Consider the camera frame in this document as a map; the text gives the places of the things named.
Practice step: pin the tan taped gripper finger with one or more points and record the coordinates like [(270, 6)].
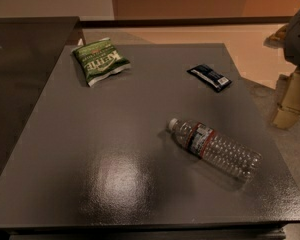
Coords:
[(287, 110)]

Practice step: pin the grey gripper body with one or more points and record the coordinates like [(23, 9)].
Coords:
[(299, 39)]

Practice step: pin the clear plastic water bottle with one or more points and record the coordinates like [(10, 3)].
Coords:
[(216, 149)]

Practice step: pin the dark blue snack packet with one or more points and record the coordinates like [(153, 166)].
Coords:
[(209, 76)]

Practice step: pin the green Kettle chips bag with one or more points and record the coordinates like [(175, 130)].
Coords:
[(99, 60)]

